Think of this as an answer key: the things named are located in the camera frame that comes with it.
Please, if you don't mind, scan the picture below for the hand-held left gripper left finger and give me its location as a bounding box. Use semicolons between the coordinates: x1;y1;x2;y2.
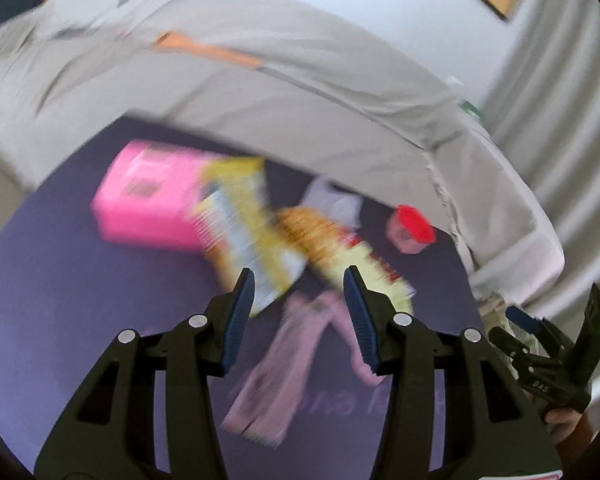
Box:
34;267;257;480

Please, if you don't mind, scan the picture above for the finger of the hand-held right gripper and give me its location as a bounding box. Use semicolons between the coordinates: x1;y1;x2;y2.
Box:
489;326;531;368
505;306;568;356

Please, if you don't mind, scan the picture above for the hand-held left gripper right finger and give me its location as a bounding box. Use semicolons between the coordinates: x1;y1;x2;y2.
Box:
342;266;561;480

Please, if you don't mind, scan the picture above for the pink wrapper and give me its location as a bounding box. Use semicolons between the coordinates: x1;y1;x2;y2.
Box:
220;292;396;448

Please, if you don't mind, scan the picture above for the yellow noodle picture packet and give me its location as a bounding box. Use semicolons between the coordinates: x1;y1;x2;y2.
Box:
275;206;416;316

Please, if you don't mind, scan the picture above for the yellow and white snack packet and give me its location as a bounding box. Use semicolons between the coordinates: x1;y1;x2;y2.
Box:
190;156;308;318

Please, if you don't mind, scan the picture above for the white plastic wrapper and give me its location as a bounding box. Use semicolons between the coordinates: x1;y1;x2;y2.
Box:
300;176;363;231

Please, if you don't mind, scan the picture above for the person's right hand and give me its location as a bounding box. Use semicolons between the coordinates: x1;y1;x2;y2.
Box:
544;406;595;448

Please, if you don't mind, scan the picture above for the pink container with red lid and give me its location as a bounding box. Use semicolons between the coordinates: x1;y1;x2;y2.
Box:
387;204;437;255

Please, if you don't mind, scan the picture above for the pink box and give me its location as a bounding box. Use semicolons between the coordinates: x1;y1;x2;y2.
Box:
91;140;218;251

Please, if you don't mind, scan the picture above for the grey curtain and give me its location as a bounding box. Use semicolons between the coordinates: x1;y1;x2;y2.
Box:
480;0;600;401

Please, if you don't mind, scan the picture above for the green digital clock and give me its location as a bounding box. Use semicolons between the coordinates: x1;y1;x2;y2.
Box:
457;100;486;123

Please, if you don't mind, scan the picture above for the grey covered sofa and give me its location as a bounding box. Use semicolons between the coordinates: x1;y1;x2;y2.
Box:
0;0;566;311

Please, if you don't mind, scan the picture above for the wooden back scratcher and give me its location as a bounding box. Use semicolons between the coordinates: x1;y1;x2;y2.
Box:
152;30;266;70

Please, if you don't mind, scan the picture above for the dark blue cloth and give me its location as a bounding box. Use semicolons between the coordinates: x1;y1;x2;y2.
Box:
0;0;46;36

